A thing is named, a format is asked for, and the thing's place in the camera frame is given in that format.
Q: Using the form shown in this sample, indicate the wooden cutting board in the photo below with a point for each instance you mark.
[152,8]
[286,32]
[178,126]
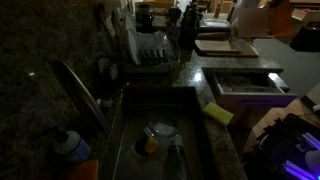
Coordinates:
[226,48]

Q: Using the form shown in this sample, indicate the clear glass bowl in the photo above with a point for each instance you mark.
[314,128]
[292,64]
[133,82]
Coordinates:
[162,126]

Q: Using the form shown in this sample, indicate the clear plastic bag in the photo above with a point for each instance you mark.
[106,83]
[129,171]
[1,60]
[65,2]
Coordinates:
[153,41]

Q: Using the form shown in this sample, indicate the steel kitchen sink basin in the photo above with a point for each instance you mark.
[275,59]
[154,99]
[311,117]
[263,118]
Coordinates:
[125,157]

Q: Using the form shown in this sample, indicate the black robot base with lights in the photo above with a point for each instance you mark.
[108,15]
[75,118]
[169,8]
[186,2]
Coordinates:
[283,141]

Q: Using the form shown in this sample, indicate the clear glass bottle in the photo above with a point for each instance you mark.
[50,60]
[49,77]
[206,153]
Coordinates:
[176,165]

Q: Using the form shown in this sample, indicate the white blue soap dispenser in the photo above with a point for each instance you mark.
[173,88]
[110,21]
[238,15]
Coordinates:
[69,144]

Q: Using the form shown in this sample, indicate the curved steel faucet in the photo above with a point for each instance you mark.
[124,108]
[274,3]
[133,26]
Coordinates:
[80,95]

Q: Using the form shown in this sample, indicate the glass baking tray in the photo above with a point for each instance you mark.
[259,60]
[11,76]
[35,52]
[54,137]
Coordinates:
[214,25]

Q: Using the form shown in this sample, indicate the orange sponge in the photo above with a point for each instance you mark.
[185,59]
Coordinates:
[84,171]

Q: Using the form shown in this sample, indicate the white plate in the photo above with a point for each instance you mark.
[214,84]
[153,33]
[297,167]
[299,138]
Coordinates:
[133,47]

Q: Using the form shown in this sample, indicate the yellow sponge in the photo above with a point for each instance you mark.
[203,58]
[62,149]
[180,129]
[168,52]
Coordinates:
[219,114]

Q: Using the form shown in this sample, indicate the open white drawer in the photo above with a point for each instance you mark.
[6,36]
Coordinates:
[249,96]

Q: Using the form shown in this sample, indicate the black knife block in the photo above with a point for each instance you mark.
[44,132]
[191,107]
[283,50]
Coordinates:
[190,25]

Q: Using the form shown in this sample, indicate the dish drying rack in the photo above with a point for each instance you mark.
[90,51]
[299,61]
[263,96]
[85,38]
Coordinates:
[152,61]

